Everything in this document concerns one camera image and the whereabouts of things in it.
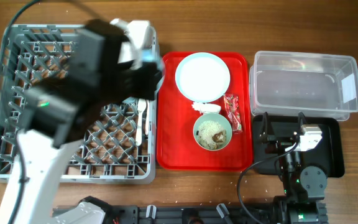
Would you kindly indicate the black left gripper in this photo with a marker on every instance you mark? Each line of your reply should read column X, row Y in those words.
column 151, row 75

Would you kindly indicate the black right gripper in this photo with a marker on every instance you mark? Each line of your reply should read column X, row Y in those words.
column 267, row 136

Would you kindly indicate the light blue plate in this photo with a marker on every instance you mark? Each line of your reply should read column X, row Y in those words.
column 202, row 77

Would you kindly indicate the green bowl with food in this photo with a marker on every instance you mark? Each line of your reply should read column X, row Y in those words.
column 212, row 132

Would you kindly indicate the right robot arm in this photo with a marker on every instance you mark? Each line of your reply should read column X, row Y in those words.
column 303, row 185

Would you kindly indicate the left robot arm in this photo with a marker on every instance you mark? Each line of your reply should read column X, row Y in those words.
column 114, row 61

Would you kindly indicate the grey dishwasher rack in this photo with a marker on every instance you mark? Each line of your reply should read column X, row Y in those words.
column 108, row 154

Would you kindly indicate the white plastic spoon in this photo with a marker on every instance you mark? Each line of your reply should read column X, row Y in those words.
column 141, row 107

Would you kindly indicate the white plastic fork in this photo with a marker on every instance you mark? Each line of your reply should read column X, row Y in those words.
column 147, row 117

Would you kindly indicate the black plastic tray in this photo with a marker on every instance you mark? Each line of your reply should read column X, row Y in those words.
column 327, row 154

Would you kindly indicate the red snack wrapper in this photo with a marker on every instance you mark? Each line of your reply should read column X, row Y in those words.
column 231, row 104

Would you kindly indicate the clear plastic bin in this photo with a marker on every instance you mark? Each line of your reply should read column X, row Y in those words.
column 317, row 85

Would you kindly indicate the crumpled white napkin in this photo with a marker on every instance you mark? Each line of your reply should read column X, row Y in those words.
column 205, row 108

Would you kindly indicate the red plastic tray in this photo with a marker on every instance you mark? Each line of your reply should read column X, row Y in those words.
column 177, row 148

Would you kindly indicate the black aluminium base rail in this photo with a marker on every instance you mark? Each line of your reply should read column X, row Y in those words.
column 179, row 215

